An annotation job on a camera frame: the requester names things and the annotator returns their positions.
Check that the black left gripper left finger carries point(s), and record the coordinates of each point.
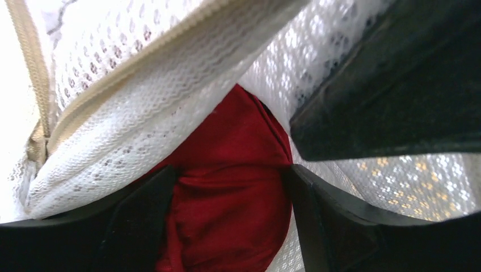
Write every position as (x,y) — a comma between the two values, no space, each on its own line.
(120,232)

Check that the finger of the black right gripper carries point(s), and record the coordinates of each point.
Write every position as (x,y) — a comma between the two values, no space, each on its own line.
(410,86)

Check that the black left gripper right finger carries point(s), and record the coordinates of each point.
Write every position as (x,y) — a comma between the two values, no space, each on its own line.
(340,232)

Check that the red bra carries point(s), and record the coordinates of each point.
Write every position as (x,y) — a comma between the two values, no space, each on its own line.
(229,211)

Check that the white mesh laundry bag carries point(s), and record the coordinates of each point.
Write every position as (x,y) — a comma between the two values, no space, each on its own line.
(130,81)

